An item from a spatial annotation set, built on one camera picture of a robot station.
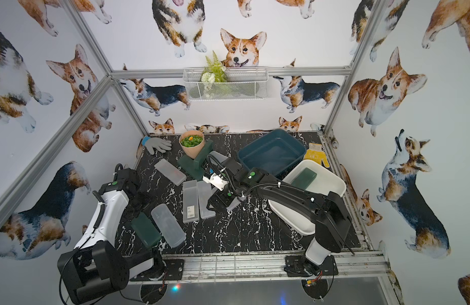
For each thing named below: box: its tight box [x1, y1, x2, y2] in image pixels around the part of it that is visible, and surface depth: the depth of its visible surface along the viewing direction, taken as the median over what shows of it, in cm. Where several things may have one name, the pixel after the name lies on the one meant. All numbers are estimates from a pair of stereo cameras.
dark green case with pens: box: [291, 167, 318, 190], surface depth 100 cm
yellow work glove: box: [303, 142, 330, 169], surface depth 112 cm
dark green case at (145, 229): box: [130, 212, 162, 249], surface depth 83 cm
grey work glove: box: [141, 135, 173, 156], surface depth 116 cm
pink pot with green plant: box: [179, 130, 206, 159], surface depth 105 cm
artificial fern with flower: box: [200, 50, 228, 96], surface depth 85 cm
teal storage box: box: [237, 128, 307, 178], surface depth 116 cm
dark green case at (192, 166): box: [176, 156, 205, 182], surface depth 104 cm
